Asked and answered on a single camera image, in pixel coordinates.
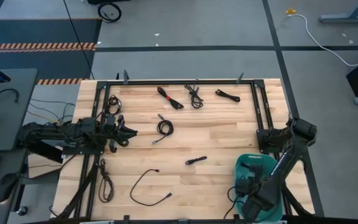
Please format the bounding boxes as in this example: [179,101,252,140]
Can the left arm's gripper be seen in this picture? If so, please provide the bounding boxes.
[99,113,139,153]

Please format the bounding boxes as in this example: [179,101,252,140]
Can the right arm's gripper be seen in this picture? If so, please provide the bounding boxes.
[236,163,265,196]

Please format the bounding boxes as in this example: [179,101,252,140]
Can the cable silver plugs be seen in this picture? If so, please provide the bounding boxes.
[151,113,175,145]

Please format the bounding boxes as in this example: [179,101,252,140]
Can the small black cable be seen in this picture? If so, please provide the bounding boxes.
[106,95,122,116]

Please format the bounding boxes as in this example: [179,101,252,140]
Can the long looped black cable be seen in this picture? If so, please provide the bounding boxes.
[97,157,115,203]

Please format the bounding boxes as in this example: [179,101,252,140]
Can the thin cable red plug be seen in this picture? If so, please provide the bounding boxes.
[129,168,173,207]

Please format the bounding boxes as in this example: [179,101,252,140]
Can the black cable bundle red tie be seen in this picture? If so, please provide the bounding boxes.
[157,86,185,110]

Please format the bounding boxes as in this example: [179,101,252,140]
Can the short black cable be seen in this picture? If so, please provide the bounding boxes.
[185,156,208,166]

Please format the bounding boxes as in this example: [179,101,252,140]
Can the knotted black cable bundle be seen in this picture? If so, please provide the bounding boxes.
[184,77,204,110]

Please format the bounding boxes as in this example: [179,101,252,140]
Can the teal plastic bin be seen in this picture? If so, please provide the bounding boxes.
[233,153,284,222]

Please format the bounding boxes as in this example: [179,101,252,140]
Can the dark grey desk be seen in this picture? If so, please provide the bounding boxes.
[0,68,39,152]

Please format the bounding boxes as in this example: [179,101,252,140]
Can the black hazard-striped floor mat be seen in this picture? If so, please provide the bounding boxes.
[0,17,103,85]

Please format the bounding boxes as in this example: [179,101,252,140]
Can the black computer mouse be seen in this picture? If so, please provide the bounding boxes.
[0,172,19,203]

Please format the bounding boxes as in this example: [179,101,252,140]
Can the grey table leg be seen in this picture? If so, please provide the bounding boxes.
[318,0,358,24]

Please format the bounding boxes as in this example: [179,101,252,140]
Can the long straight black cable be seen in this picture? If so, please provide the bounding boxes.
[62,0,96,80]

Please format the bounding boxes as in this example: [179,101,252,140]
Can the black cable ring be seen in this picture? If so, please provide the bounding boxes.
[97,1,122,24]

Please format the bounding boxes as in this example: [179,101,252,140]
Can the curved black desk cable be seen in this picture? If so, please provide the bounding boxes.
[0,88,20,104]

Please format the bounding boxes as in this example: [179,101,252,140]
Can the white floor cable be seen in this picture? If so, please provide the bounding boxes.
[287,13,358,67]

